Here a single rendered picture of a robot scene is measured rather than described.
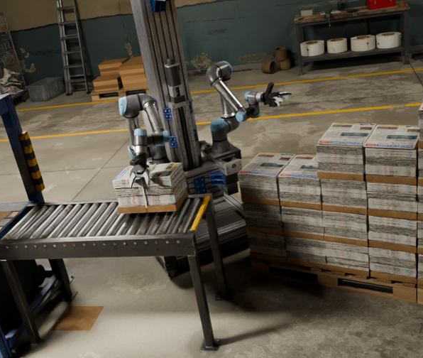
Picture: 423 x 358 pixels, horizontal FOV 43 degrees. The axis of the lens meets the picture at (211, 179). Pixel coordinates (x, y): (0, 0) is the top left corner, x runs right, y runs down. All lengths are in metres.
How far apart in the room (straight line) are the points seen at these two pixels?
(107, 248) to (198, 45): 7.43
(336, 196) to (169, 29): 1.66
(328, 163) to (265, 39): 6.87
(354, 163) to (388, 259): 0.68
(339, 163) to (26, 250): 1.99
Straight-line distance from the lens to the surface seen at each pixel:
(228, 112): 4.09
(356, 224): 3.48
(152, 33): 3.90
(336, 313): 3.61
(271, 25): 9.99
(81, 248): 3.29
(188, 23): 10.24
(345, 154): 3.29
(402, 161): 3.23
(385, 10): 9.16
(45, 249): 3.41
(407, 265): 3.56
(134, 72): 9.58
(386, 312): 3.62
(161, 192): 3.22
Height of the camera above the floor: 2.28
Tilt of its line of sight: 24 degrees down
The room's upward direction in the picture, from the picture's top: 10 degrees counter-clockwise
